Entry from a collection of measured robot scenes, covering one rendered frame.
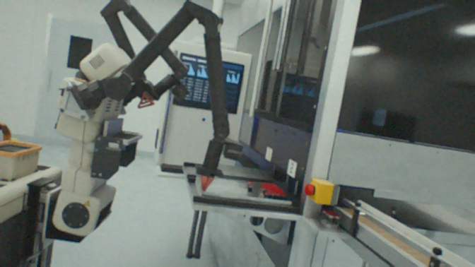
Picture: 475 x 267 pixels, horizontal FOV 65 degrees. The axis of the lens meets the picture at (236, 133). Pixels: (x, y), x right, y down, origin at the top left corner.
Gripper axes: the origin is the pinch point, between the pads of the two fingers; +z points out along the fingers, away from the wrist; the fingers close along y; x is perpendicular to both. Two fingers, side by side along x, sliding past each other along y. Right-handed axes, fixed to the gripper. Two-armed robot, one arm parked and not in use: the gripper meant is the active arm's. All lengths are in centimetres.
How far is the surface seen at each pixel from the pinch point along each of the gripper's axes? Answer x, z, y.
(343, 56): -12, -61, 33
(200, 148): 89, -4, 6
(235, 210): -10.8, 1.1, 11.3
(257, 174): 54, -3, 35
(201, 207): -11.0, 2.7, -0.6
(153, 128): 544, 41, -31
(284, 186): 29, -5, 41
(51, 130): 540, 87, -193
